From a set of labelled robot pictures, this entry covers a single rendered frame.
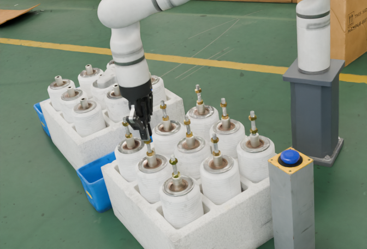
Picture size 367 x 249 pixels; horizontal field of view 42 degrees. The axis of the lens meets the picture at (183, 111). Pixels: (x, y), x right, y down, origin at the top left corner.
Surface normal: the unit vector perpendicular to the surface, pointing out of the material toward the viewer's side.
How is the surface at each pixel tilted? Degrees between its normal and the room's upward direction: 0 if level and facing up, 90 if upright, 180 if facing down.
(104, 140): 90
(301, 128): 90
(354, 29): 90
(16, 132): 0
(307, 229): 90
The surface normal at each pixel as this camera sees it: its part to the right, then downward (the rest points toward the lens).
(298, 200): 0.55, 0.34
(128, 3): 0.07, 0.31
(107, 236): -0.14, -0.86
